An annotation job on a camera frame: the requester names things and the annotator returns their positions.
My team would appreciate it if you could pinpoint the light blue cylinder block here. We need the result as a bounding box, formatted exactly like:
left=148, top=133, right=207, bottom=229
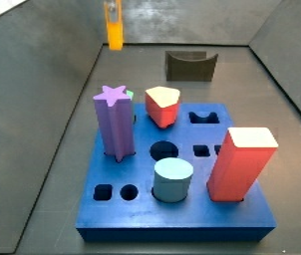
left=152, top=157, right=192, bottom=203

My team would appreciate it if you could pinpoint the black curved fixture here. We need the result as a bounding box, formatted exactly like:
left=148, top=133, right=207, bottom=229
left=164, top=51, right=218, bottom=82

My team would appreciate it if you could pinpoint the blue shape sorter base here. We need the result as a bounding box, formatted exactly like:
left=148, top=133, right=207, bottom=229
left=76, top=103, right=275, bottom=242

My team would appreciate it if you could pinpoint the red rounded wedge block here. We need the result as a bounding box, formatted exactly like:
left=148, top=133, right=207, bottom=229
left=146, top=87, right=179, bottom=128

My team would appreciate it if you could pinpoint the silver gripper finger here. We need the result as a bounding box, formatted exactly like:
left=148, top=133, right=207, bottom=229
left=104, top=0, right=118, bottom=22

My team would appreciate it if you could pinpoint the tall red rectangular block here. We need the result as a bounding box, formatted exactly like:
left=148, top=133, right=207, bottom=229
left=206, top=127, right=278, bottom=202

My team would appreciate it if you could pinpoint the purple star prism block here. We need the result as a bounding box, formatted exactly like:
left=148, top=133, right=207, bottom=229
left=94, top=86, right=135, bottom=162

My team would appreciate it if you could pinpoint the green cylinder block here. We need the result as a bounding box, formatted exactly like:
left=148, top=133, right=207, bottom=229
left=127, top=90, right=134, bottom=100

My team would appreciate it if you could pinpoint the yellow arch block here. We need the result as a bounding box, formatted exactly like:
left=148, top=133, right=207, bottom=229
left=104, top=0, right=124, bottom=51

